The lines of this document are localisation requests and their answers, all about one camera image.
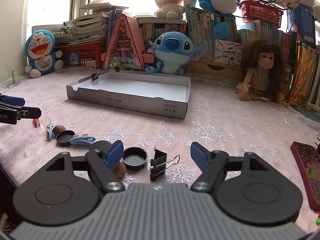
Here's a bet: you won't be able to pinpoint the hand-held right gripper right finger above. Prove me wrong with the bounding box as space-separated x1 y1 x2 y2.
190 141 273 193

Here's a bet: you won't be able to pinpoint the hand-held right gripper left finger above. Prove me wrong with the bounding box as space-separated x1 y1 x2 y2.
45 140 125 193

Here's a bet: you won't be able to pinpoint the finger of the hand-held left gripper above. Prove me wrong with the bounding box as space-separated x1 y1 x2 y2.
15 106 42 119
0 94 26 108

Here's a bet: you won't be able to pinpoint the brown walnut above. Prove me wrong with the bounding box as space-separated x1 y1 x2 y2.
112 161 127 179
52 125 66 136

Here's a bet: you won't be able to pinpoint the blue hair clip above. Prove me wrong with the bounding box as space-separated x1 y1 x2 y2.
45 121 57 141
69 134 96 146

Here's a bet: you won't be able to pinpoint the large black binder clip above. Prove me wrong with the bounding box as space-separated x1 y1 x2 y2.
150 145 181 182

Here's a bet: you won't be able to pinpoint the shallow white cardboard box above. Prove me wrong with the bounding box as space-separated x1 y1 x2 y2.
66 69 191 120

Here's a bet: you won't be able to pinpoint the pink snowflake tablecloth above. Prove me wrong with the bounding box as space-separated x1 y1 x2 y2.
0 66 320 230

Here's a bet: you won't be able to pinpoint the blue robot cat plush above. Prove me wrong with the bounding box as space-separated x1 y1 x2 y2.
24 29 64 78

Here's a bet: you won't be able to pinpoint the small black binder clip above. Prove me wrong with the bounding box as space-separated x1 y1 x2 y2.
90 68 102 82

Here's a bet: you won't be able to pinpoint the red plastic crate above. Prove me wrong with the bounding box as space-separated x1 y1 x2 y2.
61 41 107 67

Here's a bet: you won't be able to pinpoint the wooden drawer box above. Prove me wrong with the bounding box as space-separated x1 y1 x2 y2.
186 60 244 79

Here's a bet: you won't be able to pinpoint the grey folded cloth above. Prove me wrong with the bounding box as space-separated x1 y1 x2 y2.
61 20 78 34

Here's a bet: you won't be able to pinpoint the stack of lying books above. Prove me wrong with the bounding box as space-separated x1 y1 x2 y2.
61 0 113 46

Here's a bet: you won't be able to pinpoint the blue alien plush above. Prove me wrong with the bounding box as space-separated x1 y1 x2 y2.
145 31 208 75

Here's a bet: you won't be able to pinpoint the white printed carton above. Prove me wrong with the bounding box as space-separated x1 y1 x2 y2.
213 39 244 63

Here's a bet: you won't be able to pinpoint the dark red calculator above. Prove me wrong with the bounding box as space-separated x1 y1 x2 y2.
290 141 320 212

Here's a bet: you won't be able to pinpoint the pink triangular house model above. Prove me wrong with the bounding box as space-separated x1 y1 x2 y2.
101 13 154 72

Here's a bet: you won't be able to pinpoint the brown-haired doll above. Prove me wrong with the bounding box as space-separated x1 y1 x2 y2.
236 38 288 106

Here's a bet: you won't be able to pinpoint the row of thin blue books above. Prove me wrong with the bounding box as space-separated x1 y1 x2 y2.
106 8 124 44

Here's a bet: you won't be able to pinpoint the white plastic pipes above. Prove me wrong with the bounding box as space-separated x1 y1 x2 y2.
301 101 320 113

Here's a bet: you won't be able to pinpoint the row of small books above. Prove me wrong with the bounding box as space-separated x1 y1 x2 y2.
137 17 188 46

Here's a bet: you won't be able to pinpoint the row of tall books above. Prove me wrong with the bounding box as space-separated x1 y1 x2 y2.
186 5 239 61

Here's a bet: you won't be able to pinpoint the row of thin picture books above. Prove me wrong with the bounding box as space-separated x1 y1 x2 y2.
290 40 320 106

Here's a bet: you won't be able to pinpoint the row of grey-spined books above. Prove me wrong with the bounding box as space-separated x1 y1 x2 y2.
237 20 298 65

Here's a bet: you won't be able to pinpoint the red mesh basket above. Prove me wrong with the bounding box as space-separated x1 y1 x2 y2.
238 0 284 27

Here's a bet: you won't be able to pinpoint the blue carton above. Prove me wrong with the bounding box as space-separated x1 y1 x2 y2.
287 0 317 48

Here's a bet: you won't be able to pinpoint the black cable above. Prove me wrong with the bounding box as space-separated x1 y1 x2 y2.
240 0 291 8

